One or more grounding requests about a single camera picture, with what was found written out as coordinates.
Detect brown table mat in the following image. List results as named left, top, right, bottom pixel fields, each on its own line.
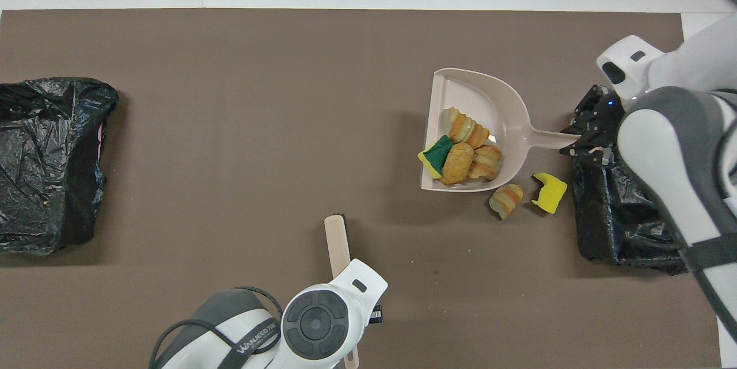
left=0, top=9, right=723, bottom=369

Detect short toy croissant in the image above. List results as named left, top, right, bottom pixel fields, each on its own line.
left=468, top=144, right=503, bottom=181

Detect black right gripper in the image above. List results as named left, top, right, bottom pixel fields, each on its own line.
left=560, top=85, right=626, bottom=169

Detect beige plastic dustpan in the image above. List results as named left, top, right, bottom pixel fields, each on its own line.
left=420, top=68, right=582, bottom=193

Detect beige brush black bristles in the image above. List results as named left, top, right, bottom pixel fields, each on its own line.
left=324, top=214, right=360, bottom=369

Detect black bag lined bin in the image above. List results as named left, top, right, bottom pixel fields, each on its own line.
left=571, top=150, right=692, bottom=276
left=0, top=77, right=120, bottom=256

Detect round brown toy bun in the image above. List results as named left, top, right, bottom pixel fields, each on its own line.
left=440, top=142, right=474, bottom=186

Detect long toy croissant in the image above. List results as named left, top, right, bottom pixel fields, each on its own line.
left=442, top=106, right=490, bottom=149

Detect small toy croissant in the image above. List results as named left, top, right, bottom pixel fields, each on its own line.
left=489, top=184, right=525, bottom=220

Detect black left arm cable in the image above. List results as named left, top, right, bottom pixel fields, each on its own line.
left=149, top=286, right=286, bottom=369

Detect yellow green sponge piece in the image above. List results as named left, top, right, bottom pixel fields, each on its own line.
left=417, top=135, right=454, bottom=180

